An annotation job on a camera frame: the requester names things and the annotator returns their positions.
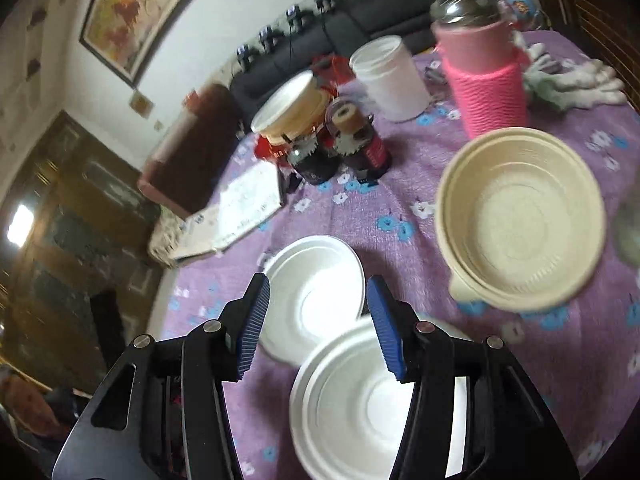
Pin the leaf-print blanket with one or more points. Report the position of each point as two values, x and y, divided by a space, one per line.
159 240

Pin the open white notebook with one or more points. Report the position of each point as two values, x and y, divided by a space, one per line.
245 200

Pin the beige plastic bowl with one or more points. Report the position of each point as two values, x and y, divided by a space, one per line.
520 225

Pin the dark glass jar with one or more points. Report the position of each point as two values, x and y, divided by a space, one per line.
312 167

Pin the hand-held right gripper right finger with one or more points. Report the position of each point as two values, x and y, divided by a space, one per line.
386 332

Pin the dark jar with cork lid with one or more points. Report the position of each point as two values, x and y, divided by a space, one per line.
367 152

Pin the white knit glove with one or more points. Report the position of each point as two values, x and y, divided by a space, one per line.
595 85
542 80

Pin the white paper plate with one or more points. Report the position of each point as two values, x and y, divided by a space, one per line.
310 305
350 410

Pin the purple floral tablecloth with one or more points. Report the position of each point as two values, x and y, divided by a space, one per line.
425 280

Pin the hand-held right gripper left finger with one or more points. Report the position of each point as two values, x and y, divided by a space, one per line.
252 322

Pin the beige bowl in red basket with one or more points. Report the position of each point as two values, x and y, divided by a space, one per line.
285 105

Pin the shiny printed packet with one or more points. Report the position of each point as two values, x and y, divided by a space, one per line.
522 7

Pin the black leather sofa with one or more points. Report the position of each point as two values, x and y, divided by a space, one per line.
380 15

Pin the white plastic jar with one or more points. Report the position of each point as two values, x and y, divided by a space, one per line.
395 85

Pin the small wall plaque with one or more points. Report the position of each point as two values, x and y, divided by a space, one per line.
141 104

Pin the wooden glass-door cabinet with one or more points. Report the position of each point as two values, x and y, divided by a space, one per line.
60 260

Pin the framed wall painting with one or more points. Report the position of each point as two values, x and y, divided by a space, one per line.
135 10

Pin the pink knit-sleeved glass bottle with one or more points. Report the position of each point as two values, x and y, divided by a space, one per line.
487 85

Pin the brown armchair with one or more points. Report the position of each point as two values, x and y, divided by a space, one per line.
195 145

